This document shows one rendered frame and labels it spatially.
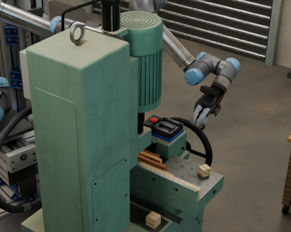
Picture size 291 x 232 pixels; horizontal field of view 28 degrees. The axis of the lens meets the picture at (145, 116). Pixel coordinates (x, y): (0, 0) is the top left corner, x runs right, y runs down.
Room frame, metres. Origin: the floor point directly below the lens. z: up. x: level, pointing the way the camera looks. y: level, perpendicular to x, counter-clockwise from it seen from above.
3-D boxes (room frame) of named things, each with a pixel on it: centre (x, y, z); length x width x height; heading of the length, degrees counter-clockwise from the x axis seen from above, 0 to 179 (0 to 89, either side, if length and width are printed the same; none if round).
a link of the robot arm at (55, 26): (2.12, 0.32, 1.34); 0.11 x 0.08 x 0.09; 55
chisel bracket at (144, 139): (1.77, 0.05, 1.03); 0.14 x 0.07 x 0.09; 145
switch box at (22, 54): (1.61, 0.33, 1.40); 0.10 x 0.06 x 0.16; 145
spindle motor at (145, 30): (1.79, 0.03, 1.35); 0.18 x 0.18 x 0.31
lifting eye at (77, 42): (1.55, 0.20, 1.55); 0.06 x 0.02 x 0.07; 145
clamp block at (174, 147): (1.95, -0.07, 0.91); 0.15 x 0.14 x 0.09; 55
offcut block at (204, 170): (1.76, -0.23, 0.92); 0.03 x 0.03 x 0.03; 32
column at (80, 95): (1.55, 0.20, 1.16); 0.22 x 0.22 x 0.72; 55
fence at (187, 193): (1.76, 0.06, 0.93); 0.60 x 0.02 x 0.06; 55
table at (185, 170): (1.88, -0.02, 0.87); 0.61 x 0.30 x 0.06; 55
